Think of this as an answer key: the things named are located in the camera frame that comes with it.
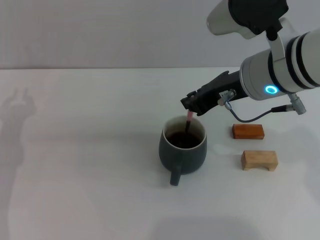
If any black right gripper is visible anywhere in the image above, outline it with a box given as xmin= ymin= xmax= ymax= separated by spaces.
xmin=180 ymin=70 xmax=245 ymax=117

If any pink handled metal spoon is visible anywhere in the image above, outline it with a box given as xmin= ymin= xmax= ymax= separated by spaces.
xmin=184 ymin=111 xmax=195 ymax=142

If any dark grey ceramic coffee cup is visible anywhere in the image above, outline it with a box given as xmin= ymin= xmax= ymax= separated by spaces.
xmin=158 ymin=115 xmax=208 ymax=187

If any light wooden spoon rest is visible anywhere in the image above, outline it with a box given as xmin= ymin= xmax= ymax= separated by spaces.
xmin=240 ymin=150 xmax=279 ymax=172

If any reddish brown wooden block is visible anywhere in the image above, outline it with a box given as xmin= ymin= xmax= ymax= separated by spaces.
xmin=231 ymin=123 xmax=265 ymax=140

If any dark cable with silver connectors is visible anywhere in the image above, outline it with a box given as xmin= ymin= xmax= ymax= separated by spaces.
xmin=217 ymin=88 xmax=305 ymax=123

